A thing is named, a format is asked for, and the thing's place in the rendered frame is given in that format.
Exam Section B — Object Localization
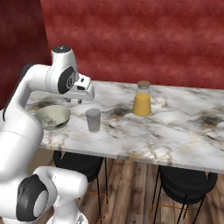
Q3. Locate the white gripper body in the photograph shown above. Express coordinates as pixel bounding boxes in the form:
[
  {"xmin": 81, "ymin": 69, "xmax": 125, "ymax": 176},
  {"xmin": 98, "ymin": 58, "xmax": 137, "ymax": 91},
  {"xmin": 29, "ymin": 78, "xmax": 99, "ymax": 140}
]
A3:
[{"xmin": 63, "ymin": 80, "xmax": 95, "ymax": 102}]

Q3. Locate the pale green ice bowl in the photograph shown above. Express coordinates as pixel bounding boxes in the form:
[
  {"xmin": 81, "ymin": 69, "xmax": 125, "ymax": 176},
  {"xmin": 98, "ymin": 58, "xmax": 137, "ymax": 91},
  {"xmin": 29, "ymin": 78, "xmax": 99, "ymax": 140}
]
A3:
[{"xmin": 34, "ymin": 104, "xmax": 72, "ymax": 131}]

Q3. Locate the clear glass cup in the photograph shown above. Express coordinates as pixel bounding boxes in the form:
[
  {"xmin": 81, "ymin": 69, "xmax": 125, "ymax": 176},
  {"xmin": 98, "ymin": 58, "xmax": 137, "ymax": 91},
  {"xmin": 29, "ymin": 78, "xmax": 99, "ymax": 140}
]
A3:
[{"xmin": 85, "ymin": 108, "xmax": 102, "ymax": 134}]

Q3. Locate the clear ice cube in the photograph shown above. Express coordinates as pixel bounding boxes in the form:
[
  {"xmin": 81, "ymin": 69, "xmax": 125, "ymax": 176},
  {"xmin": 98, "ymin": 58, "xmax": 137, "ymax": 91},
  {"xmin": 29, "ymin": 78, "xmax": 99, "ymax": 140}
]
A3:
[{"xmin": 43, "ymin": 115, "xmax": 55, "ymax": 125}]

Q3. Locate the orange juice carafe with cork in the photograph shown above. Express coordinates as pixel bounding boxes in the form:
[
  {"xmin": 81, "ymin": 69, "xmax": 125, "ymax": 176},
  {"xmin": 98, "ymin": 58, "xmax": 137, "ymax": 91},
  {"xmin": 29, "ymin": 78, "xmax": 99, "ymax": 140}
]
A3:
[{"xmin": 132, "ymin": 80, "xmax": 152, "ymax": 117}]

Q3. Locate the black round stool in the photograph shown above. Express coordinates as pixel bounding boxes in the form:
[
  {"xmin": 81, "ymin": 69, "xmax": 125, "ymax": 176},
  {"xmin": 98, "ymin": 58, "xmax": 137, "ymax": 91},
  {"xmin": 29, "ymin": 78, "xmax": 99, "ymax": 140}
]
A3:
[
  {"xmin": 52, "ymin": 150, "xmax": 109, "ymax": 224},
  {"xmin": 151, "ymin": 165, "xmax": 219, "ymax": 224}
]

